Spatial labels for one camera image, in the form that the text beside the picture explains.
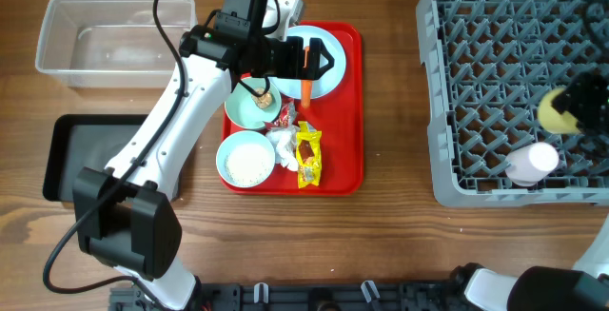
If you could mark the light blue rice bowl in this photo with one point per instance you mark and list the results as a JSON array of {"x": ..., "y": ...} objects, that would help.
[{"x": 238, "y": 138}]

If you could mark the light blue plate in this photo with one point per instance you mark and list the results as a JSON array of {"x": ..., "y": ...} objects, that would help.
[{"x": 331, "y": 79}]

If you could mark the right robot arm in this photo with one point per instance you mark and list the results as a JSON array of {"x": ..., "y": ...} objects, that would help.
[{"x": 583, "y": 287}]

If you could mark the white rice grains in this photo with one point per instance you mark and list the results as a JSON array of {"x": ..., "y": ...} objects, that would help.
[{"x": 247, "y": 165}]

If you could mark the clear plastic bin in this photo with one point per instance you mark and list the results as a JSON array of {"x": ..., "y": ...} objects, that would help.
[{"x": 103, "y": 44}]

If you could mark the orange carrot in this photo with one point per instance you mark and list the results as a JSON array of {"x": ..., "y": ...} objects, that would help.
[{"x": 306, "y": 85}]

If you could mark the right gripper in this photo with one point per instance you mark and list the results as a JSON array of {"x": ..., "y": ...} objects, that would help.
[{"x": 579, "y": 98}]

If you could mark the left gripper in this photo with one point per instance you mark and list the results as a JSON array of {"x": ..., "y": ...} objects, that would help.
[{"x": 290, "y": 66}]

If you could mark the mint green bowl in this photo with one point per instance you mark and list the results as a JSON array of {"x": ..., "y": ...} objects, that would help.
[{"x": 243, "y": 111}]

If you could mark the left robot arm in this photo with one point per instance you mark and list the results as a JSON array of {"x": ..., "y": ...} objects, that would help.
[{"x": 124, "y": 217}]

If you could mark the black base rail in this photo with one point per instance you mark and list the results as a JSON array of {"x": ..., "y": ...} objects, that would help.
[{"x": 368, "y": 295}]

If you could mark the yellow cup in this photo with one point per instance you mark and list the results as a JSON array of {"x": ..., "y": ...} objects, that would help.
[{"x": 551, "y": 120}]

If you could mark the black waste tray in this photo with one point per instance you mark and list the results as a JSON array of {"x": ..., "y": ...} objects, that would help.
[{"x": 84, "y": 140}]

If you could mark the brown food lump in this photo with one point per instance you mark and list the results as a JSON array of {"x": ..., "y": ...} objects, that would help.
[{"x": 262, "y": 99}]

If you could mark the crumpled white tissue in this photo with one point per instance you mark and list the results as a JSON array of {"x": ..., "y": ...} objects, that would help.
[{"x": 283, "y": 140}]

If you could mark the pink cup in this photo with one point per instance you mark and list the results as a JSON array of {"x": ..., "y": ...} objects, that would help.
[{"x": 530, "y": 164}]

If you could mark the red serving tray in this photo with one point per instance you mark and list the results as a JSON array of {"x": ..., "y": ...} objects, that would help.
[{"x": 339, "y": 116}]

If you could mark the yellow snack wrapper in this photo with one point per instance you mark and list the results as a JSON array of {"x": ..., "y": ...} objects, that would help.
[{"x": 308, "y": 155}]

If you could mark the red foil wrapper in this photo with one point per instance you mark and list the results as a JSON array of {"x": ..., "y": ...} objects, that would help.
[{"x": 286, "y": 116}]

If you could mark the grey dishwasher rack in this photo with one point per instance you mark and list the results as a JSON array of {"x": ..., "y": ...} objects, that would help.
[{"x": 488, "y": 65}]

